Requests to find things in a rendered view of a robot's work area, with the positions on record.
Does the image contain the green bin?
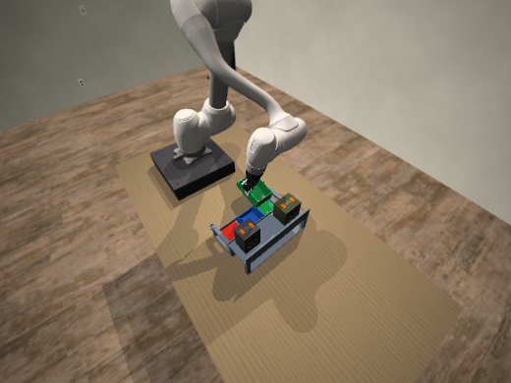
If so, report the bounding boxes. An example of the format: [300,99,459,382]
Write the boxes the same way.
[237,178,272,208]

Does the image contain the blue bin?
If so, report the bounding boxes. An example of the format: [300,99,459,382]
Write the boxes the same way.
[236,207,264,224]

